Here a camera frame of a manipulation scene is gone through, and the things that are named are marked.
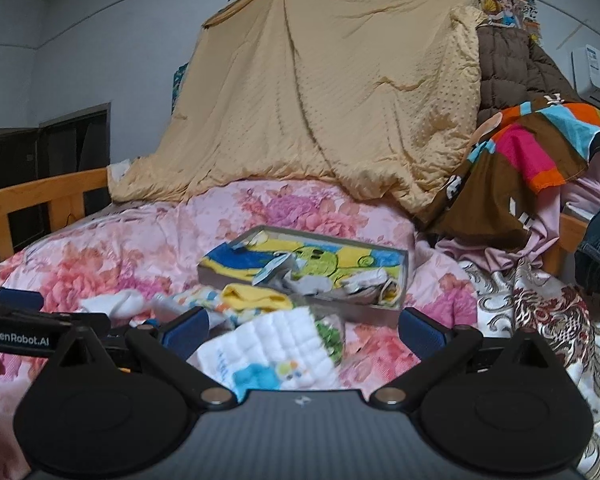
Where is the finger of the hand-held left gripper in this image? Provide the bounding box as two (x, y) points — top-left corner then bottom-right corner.
(0, 286), (46, 313)
(35, 310), (131, 346)

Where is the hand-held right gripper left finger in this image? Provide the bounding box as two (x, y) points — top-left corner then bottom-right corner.
(55, 307), (238, 408)

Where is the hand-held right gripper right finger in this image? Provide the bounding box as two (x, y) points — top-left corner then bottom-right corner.
(370, 307), (548, 408)

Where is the grey tray box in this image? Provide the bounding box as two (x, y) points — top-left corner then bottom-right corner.
(196, 225), (410, 328)

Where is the white quilted washcloth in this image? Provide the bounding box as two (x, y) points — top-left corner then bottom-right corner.
(187, 307), (346, 403)

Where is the patterned white cloth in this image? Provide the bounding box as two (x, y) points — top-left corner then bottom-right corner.
(172, 287), (231, 321)

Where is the yellow cloth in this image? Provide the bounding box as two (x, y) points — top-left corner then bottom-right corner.
(220, 284), (296, 316)

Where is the pink floral bed sheet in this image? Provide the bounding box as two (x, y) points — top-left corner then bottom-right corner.
(0, 177), (476, 480)

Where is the cartoon frog towel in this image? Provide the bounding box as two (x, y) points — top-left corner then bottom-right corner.
(202, 230), (406, 291)

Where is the green spotted cloth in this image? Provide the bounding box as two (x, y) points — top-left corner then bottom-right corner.
(312, 312), (346, 363)

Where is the cream ornate patterned blanket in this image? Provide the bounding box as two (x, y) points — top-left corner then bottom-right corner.
(460, 260), (600, 480)

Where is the dark cabinet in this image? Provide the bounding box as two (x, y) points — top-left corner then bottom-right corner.
(0, 102), (112, 266)

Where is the colourful patchwork blanket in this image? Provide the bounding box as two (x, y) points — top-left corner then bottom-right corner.
(422, 102), (600, 251)

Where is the light pink garment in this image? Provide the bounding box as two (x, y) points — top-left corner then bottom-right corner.
(432, 145), (600, 271)

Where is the yellow dotted blanket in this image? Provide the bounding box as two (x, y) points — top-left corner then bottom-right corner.
(107, 0), (488, 216)

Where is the brown quilted blanket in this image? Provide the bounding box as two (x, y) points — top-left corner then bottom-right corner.
(472, 25), (581, 116)

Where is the white air conditioner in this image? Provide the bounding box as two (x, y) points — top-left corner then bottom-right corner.
(571, 42), (600, 108)

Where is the teal wall poster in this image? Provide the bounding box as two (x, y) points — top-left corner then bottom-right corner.
(171, 62), (190, 113)

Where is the cartoon wall poster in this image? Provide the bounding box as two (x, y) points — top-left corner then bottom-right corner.
(472, 0), (543, 48)

